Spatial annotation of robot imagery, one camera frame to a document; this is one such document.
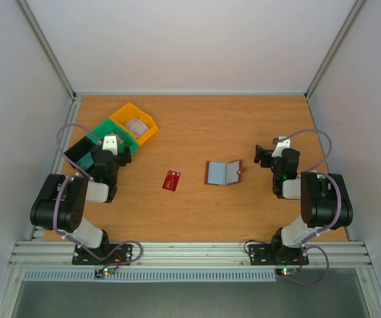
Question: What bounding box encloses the brown leather card holder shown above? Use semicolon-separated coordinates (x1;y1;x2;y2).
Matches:
204;160;244;186

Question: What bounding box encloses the red VIP credit card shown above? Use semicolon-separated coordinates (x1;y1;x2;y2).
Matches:
162;170;181;191

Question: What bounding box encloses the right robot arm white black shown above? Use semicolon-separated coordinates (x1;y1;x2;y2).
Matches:
246;144;353;266

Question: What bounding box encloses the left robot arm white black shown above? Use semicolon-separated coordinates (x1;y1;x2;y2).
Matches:
30;146;131;264

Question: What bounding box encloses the cards stack in yellow bin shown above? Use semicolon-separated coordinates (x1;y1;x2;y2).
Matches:
124;118;149;138

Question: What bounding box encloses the teal card in black bin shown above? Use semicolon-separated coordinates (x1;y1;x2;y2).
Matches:
77;153;94;171

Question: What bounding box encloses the green plastic bin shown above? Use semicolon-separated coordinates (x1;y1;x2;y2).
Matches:
92;119;139;154

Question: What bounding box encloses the black plastic bin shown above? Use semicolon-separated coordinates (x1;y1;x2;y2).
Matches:
64;136;99;178

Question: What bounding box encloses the yellow plastic bin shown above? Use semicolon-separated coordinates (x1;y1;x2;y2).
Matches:
109;102;159;146

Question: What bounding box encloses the left small circuit board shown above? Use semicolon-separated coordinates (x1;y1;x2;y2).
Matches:
94;268;116;279

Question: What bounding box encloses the small circuit board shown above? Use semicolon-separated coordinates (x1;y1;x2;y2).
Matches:
276;267;299;277
94;268;116;279

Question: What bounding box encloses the right small circuit board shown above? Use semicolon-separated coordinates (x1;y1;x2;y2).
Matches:
276;267;299;277

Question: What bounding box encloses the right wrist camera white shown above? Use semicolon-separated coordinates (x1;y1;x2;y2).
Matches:
272;136;291;158

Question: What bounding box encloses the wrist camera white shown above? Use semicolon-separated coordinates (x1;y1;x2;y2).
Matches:
102;134;118;156
272;136;291;158

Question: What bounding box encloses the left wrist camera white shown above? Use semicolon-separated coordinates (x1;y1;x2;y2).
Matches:
102;134;118;156

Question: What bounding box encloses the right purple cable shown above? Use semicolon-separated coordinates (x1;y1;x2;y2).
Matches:
276;129;343;286

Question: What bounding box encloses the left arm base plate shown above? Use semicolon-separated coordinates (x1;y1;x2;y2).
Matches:
72;244;133;266

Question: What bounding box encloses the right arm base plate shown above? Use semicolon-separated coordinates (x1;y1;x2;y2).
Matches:
248;244;309;266

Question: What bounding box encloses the aluminium front rail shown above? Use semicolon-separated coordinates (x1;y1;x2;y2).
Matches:
8;241;372;269

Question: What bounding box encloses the grey slotted cable duct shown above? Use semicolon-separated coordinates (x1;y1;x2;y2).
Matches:
23;268;276;283

